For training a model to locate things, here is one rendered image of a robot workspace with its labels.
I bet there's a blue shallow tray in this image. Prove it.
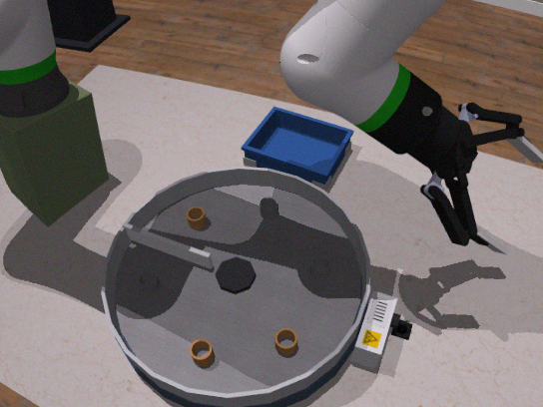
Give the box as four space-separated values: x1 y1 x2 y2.
242 107 353 191

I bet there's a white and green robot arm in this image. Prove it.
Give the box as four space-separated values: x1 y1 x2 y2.
0 0 446 155

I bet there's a bronze bushing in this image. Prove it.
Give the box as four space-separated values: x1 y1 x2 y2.
274 328 297 355
190 339 215 366
186 206 207 229

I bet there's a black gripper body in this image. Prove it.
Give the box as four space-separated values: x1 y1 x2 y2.
408 106 478 180

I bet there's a grey metal bushing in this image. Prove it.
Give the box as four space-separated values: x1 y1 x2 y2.
310 255 331 281
138 270 161 295
260 197 278 220

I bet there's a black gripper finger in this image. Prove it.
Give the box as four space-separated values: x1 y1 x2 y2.
420 156 509 254
458 103 543 164

